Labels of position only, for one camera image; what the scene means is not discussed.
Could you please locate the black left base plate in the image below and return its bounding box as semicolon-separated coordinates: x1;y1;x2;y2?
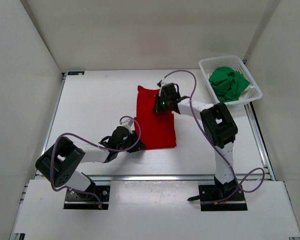
63;183;111;210

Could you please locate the red t shirt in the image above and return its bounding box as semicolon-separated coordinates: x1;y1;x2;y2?
134;85;177;150

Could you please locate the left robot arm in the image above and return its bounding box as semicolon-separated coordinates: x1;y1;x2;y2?
35;125;146;200

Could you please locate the aluminium rail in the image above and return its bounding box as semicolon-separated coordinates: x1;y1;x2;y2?
37;172;276;183

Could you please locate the white plastic basket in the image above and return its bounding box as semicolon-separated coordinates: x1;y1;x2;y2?
198;55;263;106

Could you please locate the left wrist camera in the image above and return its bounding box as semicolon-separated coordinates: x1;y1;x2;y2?
119;118;134;128

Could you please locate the white cloth in basket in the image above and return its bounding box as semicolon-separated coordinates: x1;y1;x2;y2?
238;85;256;100

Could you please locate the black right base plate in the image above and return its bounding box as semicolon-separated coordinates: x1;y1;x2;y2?
187;177;248;212

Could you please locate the green t shirt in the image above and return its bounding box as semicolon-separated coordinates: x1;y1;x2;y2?
209;66;250;103

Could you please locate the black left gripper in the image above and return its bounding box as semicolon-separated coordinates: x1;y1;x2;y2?
117;130;147;153

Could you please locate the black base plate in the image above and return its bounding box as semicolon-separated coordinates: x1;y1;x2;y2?
187;177;248;212
63;183;111;210

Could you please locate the small label sticker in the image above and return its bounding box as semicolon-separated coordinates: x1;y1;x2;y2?
67;71;85;76

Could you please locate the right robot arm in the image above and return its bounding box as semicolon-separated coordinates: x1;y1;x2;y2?
153;81;238;200

